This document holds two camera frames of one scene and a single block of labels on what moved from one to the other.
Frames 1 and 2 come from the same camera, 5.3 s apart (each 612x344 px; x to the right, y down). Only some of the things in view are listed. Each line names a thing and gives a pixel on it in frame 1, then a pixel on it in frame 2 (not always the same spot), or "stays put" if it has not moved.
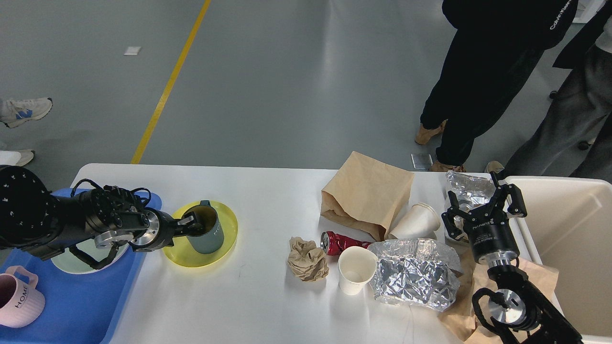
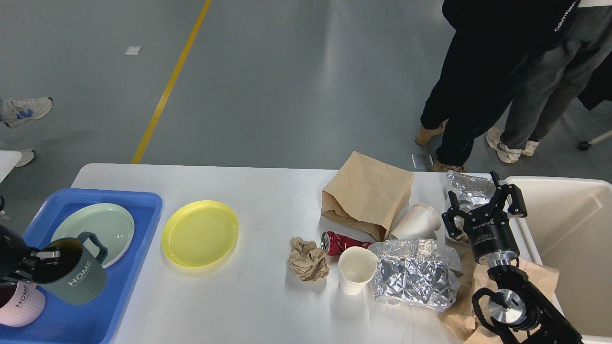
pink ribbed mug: x=21 y=304 stays put
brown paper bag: x=367 y=194 stays put
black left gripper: x=162 y=228 → x=15 y=250
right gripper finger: x=449 y=217 stays put
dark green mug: x=212 y=240 → x=80 y=278
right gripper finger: x=517 y=207 stays put
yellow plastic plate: x=183 y=254 stays put
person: x=573 y=139 → x=560 y=76
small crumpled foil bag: x=472 y=190 stays put
